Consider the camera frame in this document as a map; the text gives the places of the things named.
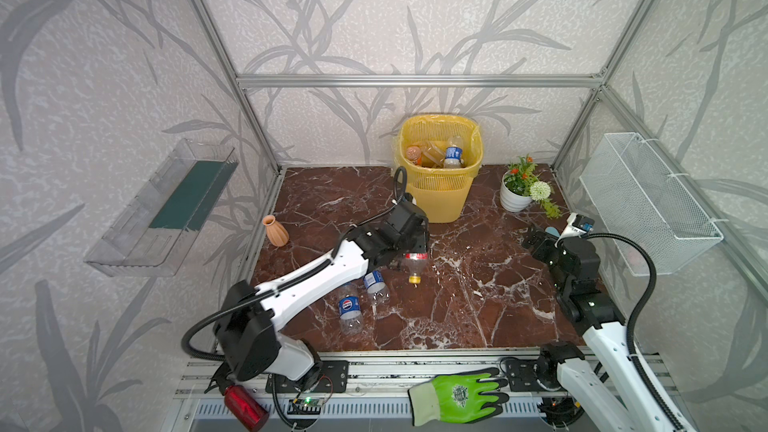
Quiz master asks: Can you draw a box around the clear bottle red label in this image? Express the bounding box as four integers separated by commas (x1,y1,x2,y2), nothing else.
402,252,430,285

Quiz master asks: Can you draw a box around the pepsi bottle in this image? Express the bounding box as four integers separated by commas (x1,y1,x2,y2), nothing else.
443,135,464,169
336,282,363,335
363,270,390,306

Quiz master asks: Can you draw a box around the orange cap white bottle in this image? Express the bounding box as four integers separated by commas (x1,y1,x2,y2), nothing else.
404,145,423,166

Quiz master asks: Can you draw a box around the yellow red label bottle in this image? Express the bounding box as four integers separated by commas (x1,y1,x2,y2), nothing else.
419,141,445,168

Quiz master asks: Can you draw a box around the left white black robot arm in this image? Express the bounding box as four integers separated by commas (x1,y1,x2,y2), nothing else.
181,198,429,388

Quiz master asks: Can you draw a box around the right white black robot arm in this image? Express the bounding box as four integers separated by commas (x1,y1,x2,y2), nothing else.
522,226,695,431

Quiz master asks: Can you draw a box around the yellow ribbed waste bin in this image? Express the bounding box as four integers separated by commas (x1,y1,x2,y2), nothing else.
395,115,485,226

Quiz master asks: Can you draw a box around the yellow plastic bin liner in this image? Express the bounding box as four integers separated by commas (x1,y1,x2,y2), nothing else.
394,114,484,191

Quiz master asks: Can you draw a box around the white pot with flowers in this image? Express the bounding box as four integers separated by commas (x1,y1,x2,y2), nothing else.
500,155,562,219

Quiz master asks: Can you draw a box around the small peach ribbed vase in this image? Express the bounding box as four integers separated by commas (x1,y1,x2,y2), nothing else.
262,215,290,247

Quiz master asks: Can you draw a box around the green and black work glove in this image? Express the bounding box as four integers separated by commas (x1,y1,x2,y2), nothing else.
408,367,509,427

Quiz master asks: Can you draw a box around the green circuit board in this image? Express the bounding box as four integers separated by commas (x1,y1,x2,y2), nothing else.
286,396,329,415

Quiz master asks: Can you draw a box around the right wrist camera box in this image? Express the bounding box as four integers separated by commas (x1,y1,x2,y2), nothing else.
559,213,595,239

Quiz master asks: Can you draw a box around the white wire mesh basket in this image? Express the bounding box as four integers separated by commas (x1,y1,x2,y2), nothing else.
580,132,723,275

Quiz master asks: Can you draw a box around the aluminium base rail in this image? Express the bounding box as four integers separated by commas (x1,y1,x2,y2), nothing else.
172,347,680,399

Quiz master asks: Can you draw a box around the clear acrylic wall shelf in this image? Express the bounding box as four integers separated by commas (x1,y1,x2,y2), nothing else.
84,139,239,278

